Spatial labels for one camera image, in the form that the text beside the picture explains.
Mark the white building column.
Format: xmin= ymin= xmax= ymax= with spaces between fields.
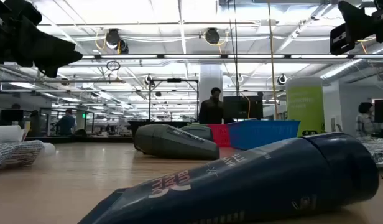
xmin=199 ymin=63 xmax=224 ymax=105

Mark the blue plastic basket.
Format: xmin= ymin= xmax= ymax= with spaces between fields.
xmin=226 ymin=119 xmax=301 ymax=151

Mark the navy blue toiletry tube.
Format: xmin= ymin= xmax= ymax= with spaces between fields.
xmin=78 ymin=132 xmax=381 ymax=224

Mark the long black hanging cable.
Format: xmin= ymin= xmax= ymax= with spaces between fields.
xmin=228 ymin=0 xmax=241 ymax=97

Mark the person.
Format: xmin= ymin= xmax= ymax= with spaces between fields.
xmin=354 ymin=101 xmax=377 ymax=139
xmin=198 ymin=86 xmax=225 ymax=124
xmin=55 ymin=108 xmax=76 ymax=136

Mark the patterned cloth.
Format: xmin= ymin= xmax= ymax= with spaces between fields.
xmin=361 ymin=136 xmax=383 ymax=169

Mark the black ceiling cable reel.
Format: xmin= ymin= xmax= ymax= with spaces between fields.
xmin=204 ymin=27 xmax=221 ymax=45
xmin=105 ymin=28 xmax=129 ymax=55

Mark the red plastic basket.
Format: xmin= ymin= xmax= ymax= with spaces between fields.
xmin=206 ymin=123 xmax=233 ymax=148

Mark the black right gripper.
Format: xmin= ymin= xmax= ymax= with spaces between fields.
xmin=330 ymin=0 xmax=383 ymax=56

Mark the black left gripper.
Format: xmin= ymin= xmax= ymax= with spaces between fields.
xmin=0 ymin=0 xmax=83 ymax=78

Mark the black computer monitor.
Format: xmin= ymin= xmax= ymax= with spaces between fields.
xmin=374 ymin=98 xmax=383 ymax=123
xmin=223 ymin=95 xmax=264 ymax=121

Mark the black frame workstation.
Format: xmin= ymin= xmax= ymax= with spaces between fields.
xmin=148 ymin=78 xmax=200 ymax=123

